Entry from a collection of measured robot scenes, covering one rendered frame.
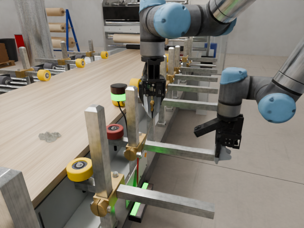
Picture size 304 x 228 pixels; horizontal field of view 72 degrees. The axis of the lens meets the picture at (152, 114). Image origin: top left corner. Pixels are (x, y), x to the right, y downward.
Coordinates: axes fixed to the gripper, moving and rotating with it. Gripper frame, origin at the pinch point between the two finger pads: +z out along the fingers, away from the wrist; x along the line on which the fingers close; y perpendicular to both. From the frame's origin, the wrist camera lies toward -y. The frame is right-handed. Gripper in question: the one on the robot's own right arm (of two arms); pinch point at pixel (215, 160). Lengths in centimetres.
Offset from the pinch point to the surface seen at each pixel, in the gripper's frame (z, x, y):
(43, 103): -9, 16, -90
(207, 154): -3.5, -1.5, -2.9
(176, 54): -25, 94, -32
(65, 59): -16, 102, -138
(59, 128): -8, -6, -64
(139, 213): 12.0, -21.0, -24.1
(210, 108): -11.9, 23.5, -3.4
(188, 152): -3.1, -1.5, -10.0
